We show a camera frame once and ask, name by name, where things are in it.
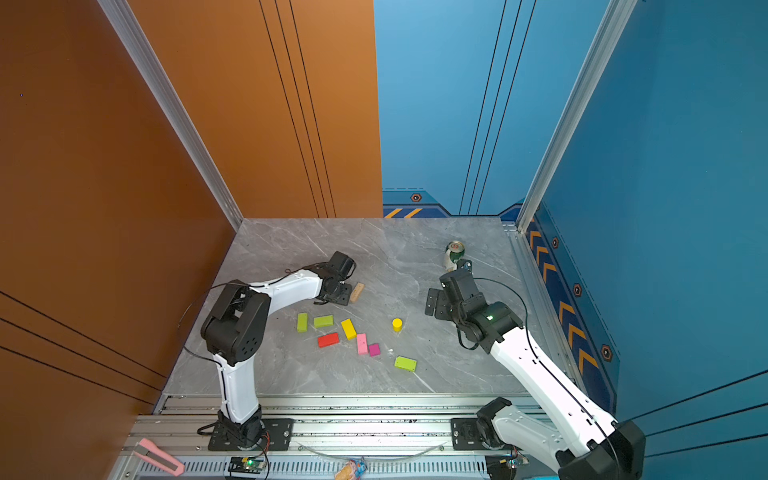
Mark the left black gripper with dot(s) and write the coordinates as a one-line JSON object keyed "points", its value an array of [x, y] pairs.
{"points": [[347, 292]]}

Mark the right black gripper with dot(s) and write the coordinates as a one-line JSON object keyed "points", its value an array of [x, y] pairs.
{"points": [[442, 298]]}

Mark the natural wood block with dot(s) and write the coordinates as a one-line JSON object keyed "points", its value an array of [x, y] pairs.
{"points": [[356, 292]]}

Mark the lime green block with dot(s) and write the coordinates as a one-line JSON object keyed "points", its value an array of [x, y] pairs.
{"points": [[406, 364], [323, 322], [302, 323]]}

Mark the yellow rectangular block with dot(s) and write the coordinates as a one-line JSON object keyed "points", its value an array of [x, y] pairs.
{"points": [[349, 329]]}

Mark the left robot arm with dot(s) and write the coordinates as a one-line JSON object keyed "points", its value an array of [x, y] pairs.
{"points": [[234, 331]]}

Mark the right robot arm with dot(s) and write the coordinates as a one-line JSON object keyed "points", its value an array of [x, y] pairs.
{"points": [[580, 440]]}

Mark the red rectangular block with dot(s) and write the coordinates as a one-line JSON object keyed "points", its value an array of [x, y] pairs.
{"points": [[328, 340]]}

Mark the pink rectangular block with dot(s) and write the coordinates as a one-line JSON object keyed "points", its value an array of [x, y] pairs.
{"points": [[362, 344]]}

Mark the lime green block front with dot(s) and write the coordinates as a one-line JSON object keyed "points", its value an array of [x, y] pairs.
{"points": [[406, 364]]}

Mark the green beverage can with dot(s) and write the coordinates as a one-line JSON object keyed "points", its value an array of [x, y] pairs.
{"points": [[454, 252]]}

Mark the right circuit board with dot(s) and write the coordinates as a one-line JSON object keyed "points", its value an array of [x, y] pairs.
{"points": [[514, 461]]}

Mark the circuit board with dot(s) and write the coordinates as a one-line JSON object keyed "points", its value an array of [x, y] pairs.
{"points": [[248, 468], [514, 461]]}

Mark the colourful snack wrapper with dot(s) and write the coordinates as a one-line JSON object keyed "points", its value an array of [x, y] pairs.
{"points": [[352, 470]]}

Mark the left circuit board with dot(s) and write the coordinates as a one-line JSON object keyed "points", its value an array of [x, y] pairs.
{"points": [[248, 468]]}

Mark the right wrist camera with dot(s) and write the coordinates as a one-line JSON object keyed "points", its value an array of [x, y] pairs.
{"points": [[465, 265]]}

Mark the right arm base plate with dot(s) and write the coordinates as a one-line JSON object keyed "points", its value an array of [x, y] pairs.
{"points": [[467, 436]]}

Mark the aluminium front rail frame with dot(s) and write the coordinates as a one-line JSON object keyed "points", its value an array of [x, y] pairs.
{"points": [[397, 436]]}

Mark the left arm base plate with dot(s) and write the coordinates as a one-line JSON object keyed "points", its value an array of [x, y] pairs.
{"points": [[271, 434]]}

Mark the pink handled tool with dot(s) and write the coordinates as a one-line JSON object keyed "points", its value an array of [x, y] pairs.
{"points": [[149, 452]]}

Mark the right aluminium corner post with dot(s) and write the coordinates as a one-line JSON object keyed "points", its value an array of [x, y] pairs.
{"points": [[608, 34]]}

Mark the aluminium corner post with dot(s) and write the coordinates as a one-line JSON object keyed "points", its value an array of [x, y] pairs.
{"points": [[608, 34], [127, 27]]}

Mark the left aluminium corner post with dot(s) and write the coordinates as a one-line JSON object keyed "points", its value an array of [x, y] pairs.
{"points": [[127, 27]]}

